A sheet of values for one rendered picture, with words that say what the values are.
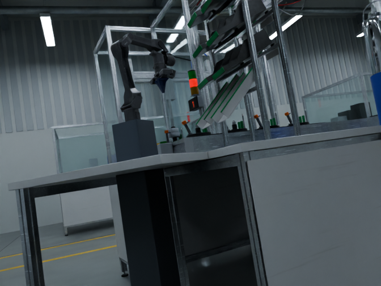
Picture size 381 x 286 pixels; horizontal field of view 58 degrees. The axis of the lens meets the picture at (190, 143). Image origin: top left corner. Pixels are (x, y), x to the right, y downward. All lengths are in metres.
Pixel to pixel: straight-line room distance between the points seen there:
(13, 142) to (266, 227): 9.09
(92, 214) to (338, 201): 5.69
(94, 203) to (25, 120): 4.02
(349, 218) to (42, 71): 9.44
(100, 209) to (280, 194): 5.69
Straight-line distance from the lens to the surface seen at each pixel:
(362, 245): 1.49
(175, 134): 2.19
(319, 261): 1.33
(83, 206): 6.69
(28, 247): 1.48
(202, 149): 1.71
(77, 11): 9.05
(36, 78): 10.20
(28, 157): 9.84
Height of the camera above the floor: 0.80
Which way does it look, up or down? 5 degrees up
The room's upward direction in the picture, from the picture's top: 9 degrees counter-clockwise
